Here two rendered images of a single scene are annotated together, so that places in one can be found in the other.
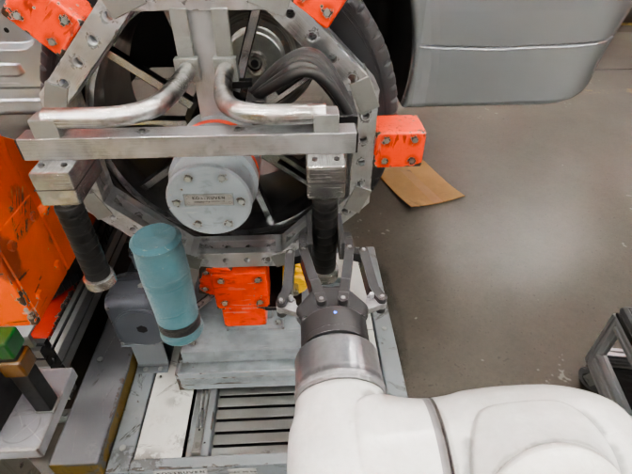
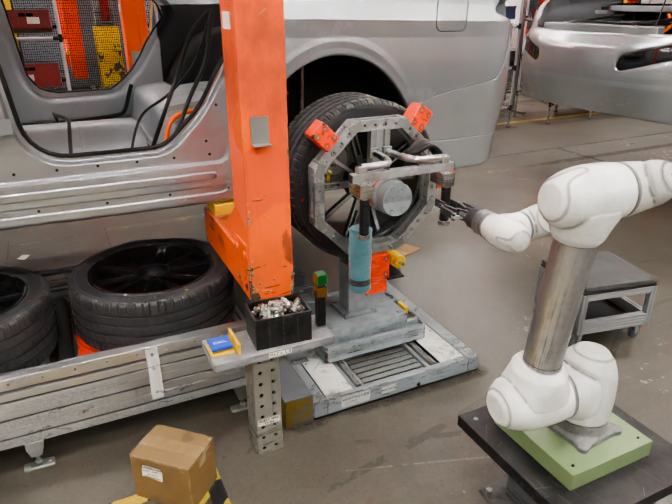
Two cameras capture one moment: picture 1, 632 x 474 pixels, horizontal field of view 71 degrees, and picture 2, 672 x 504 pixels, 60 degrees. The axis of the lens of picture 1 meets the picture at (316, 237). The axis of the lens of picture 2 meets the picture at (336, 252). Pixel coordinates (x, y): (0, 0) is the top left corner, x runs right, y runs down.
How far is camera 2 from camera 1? 1.73 m
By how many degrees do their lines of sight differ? 25
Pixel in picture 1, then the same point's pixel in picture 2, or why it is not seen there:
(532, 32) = (463, 131)
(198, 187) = (395, 193)
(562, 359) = (522, 312)
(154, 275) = (365, 244)
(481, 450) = (533, 210)
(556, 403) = not seen: hidden behind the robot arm
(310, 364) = (481, 215)
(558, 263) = (497, 271)
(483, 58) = (444, 145)
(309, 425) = (493, 220)
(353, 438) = (505, 217)
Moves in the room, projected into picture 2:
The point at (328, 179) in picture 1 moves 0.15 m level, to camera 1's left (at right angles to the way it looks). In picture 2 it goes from (450, 178) to (414, 182)
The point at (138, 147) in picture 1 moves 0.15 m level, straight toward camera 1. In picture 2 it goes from (389, 174) to (425, 183)
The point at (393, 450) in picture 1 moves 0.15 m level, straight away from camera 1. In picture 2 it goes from (515, 216) to (501, 201)
